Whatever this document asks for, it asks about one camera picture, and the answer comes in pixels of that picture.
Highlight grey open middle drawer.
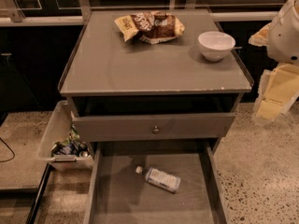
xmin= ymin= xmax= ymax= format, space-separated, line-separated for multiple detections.
xmin=83 ymin=140 xmax=231 ymax=224

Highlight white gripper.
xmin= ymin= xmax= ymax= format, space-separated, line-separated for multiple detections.
xmin=249 ymin=24 xmax=299 ymax=124

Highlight brown yellow chip bag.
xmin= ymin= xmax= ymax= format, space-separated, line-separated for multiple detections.
xmin=114 ymin=11 xmax=185 ymax=45

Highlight black floor cable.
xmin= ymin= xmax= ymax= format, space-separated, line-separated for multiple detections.
xmin=0 ymin=137 xmax=16 ymax=163

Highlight white ceramic bowl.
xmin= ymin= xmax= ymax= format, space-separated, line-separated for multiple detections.
xmin=198 ymin=31 xmax=235 ymax=62

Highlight grey top drawer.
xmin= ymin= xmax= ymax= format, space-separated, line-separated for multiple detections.
xmin=72 ymin=93 xmax=239 ymax=142

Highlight grey drawer cabinet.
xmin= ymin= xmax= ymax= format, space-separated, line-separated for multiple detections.
xmin=57 ymin=8 xmax=254 ymax=161

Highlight clear plastic trash bin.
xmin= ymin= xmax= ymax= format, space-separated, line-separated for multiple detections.
xmin=37 ymin=100 xmax=93 ymax=171

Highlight metal railing frame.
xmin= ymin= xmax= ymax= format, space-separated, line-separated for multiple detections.
xmin=1 ymin=0 xmax=287 ymax=26

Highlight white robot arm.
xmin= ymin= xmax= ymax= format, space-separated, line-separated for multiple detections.
xmin=249 ymin=0 xmax=299 ymax=125

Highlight crumpled cans and wrappers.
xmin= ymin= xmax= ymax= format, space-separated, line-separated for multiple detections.
xmin=51 ymin=124 xmax=90 ymax=157

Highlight blue plastic bottle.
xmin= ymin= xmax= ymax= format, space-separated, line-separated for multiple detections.
xmin=135 ymin=166 xmax=181 ymax=193

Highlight round metal drawer knob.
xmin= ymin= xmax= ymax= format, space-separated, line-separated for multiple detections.
xmin=152 ymin=126 xmax=160 ymax=134

